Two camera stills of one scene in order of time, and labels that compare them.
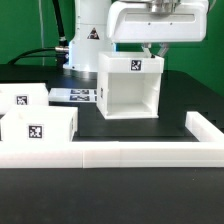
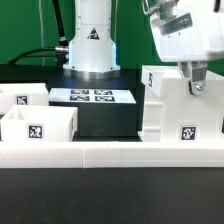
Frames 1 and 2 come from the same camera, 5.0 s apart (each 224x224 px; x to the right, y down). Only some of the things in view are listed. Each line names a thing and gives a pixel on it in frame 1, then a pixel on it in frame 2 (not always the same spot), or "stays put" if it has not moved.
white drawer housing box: x=128 y=85 → x=171 y=113
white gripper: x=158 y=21 → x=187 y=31
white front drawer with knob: x=39 y=124 stays put
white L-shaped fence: x=206 y=152 stays put
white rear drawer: x=17 y=96 stays put
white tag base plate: x=73 y=95 stays put
